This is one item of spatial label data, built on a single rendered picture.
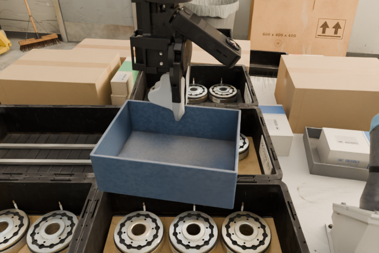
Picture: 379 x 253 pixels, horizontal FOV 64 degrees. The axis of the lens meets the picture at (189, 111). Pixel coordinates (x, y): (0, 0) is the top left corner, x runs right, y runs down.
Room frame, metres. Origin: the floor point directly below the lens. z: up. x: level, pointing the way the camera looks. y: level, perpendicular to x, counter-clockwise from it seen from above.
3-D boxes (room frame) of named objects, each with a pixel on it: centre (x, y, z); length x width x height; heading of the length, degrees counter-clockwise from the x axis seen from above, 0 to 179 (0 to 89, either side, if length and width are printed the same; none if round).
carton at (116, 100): (1.13, 0.26, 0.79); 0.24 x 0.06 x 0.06; 171
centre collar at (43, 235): (0.39, 0.28, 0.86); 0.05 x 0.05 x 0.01
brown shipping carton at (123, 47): (1.42, 0.42, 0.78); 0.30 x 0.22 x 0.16; 83
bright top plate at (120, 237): (0.39, 0.11, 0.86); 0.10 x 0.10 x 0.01
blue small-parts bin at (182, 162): (0.37, 0.03, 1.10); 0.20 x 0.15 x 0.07; 80
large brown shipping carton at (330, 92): (1.07, -0.58, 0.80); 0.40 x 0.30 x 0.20; 85
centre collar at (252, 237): (0.39, -0.12, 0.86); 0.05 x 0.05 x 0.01
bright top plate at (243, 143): (0.68, -0.12, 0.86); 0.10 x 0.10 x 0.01
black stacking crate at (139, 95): (0.92, -0.01, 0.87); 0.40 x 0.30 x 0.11; 89
